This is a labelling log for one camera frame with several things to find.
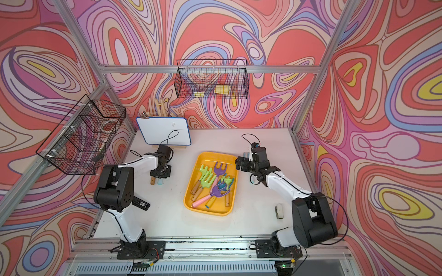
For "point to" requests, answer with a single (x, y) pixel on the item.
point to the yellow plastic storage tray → (211, 183)
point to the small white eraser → (279, 211)
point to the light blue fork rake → (160, 181)
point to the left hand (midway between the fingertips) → (163, 174)
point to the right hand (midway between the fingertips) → (244, 165)
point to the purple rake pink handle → (216, 192)
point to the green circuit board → (140, 265)
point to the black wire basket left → (79, 144)
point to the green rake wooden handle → (152, 180)
